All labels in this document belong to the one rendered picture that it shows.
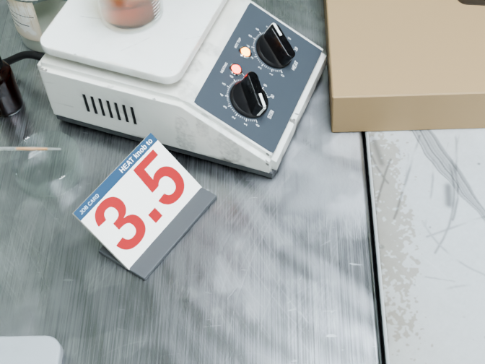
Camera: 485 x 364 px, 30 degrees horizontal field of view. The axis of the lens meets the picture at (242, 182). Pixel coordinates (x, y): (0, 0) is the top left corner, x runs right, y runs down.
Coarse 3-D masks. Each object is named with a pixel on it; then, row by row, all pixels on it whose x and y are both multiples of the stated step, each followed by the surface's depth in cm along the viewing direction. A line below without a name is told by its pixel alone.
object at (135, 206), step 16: (144, 160) 69; (160, 160) 69; (128, 176) 68; (144, 176) 69; (160, 176) 69; (176, 176) 70; (112, 192) 67; (128, 192) 68; (144, 192) 68; (160, 192) 69; (176, 192) 70; (96, 208) 66; (112, 208) 67; (128, 208) 67; (144, 208) 68; (160, 208) 69; (96, 224) 66; (112, 224) 67; (128, 224) 67; (144, 224) 68; (112, 240) 66; (128, 240) 67; (128, 256) 67
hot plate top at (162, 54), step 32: (96, 0) 72; (192, 0) 71; (224, 0) 72; (64, 32) 70; (96, 32) 70; (160, 32) 69; (192, 32) 69; (96, 64) 68; (128, 64) 68; (160, 64) 67
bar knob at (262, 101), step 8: (248, 72) 69; (248, 80) 69; (256, 80) 69; (232, 88) 69; (240, 88) 70; (248, 88) 69; (256, 88) 69; (232, 96) 69; (240, 96) 69; (248, 96) 69; (256, 96) 68; (264, 96) 69; (232, 104) 69; (240, 104) 69; (248, 104) 69; (256, 104) 68; (264, 104) 68; (240, 112) 69; (248, 112) 69; (256, 112) 69; (264, 112) 70
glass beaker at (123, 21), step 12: (108, 0) 67; (120, 0) 67; (132, 0) 67; (144, 0) 67; (156, 0) 68; (108, 12) 68; (120, 12) 68; (132, 12) 68; (144, 12) 68; (156, 12) 69; (108, 24) 69; (120, 24) 69; (132, 24) 69; (144, 24) 69; (156, 24) 70
